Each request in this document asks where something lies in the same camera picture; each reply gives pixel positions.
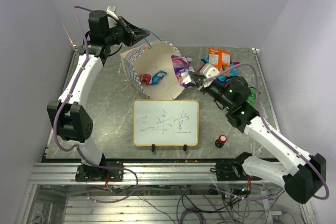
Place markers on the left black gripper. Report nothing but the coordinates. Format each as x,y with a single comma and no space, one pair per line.
134,36

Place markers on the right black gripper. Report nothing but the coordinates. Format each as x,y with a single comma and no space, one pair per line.
198,77

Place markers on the orange Fox's fruits candy bag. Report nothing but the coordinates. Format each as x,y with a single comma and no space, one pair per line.
219,58

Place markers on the blue checkered paper bag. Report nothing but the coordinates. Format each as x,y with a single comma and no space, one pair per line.
151,68

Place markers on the blue white snack bag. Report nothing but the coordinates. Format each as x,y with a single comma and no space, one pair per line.
158,77

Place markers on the small red candy pack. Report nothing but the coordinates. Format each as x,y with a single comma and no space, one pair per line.
145,78

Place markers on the green snack bag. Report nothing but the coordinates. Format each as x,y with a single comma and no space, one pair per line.
253,95

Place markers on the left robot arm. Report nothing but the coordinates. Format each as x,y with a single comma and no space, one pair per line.
71,124

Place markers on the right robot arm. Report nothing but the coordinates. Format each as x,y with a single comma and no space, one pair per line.
298,172

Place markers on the red emergency stop button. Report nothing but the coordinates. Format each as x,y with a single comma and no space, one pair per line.
220,142

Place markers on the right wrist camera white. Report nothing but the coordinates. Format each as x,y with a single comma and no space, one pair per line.
208,71

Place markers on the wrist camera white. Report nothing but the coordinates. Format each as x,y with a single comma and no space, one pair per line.
208,71
111,9

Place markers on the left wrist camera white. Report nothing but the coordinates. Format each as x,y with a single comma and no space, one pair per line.
111,9

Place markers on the white board with yellow frame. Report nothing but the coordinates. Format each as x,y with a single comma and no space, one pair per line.
166,122

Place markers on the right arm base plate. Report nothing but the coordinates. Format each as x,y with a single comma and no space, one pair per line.
225,171

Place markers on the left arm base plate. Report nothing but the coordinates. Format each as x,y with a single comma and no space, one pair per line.
113,173

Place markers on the aluminium frame rail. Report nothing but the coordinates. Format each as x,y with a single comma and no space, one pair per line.
147,173

